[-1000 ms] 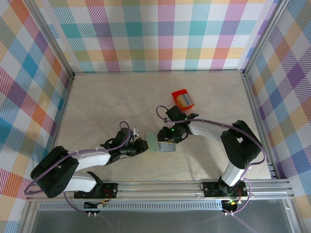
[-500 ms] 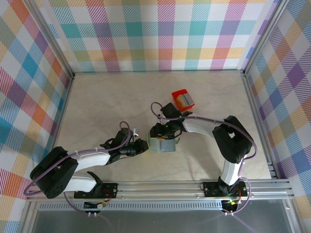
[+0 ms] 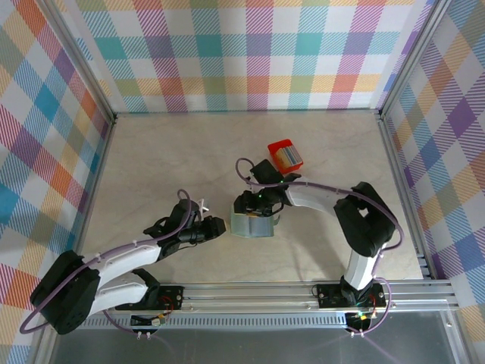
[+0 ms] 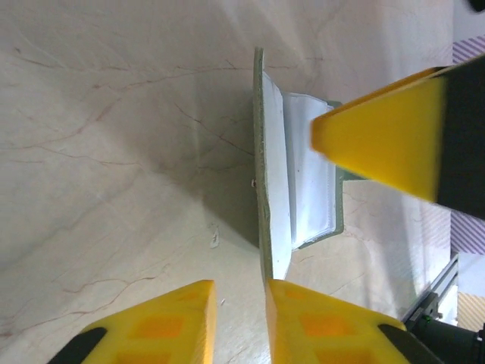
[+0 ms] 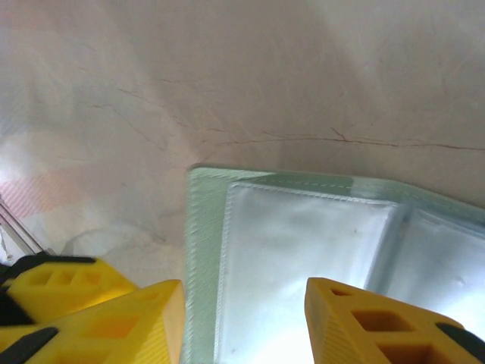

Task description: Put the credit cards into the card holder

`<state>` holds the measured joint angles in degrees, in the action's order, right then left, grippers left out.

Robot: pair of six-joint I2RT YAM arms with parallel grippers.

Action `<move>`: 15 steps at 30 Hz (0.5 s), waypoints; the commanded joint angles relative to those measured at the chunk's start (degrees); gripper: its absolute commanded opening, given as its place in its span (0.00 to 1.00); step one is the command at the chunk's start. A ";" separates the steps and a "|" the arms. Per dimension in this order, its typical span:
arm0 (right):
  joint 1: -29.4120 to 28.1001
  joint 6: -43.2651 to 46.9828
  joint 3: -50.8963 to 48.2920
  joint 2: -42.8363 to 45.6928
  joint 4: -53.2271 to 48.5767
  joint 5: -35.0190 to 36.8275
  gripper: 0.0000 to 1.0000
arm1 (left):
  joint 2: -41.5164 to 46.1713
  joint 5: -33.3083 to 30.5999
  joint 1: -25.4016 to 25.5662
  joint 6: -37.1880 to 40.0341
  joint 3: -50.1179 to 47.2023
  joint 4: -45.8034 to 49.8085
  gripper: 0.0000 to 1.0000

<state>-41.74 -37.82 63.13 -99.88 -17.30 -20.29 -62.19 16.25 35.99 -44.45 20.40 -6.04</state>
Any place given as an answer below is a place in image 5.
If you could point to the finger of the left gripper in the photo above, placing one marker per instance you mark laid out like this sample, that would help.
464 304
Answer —
76 288

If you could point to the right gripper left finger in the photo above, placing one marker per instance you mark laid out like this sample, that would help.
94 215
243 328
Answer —
121 330

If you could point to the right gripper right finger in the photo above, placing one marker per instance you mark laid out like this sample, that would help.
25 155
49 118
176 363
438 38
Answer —
360 333

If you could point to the green card holder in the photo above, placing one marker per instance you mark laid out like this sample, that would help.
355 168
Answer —
303 235

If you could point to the aluminium side rail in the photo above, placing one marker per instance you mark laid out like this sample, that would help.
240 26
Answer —
22 231

